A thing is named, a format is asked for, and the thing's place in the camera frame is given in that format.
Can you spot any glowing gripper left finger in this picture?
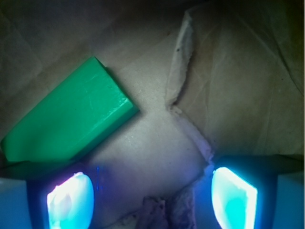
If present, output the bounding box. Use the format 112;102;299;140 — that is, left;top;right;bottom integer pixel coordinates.
0;161;95;229

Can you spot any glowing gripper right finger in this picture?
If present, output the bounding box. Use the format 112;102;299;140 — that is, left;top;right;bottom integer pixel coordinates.
211;155;305;229

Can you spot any brown wood chip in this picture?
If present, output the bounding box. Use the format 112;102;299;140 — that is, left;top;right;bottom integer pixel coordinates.
135;187;197;229

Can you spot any green wooden block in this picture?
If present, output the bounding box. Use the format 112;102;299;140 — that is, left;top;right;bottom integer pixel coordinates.
0;57;138;162

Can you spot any brown paper bag liner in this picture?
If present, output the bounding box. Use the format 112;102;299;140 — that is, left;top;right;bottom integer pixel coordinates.
0;0;305;228

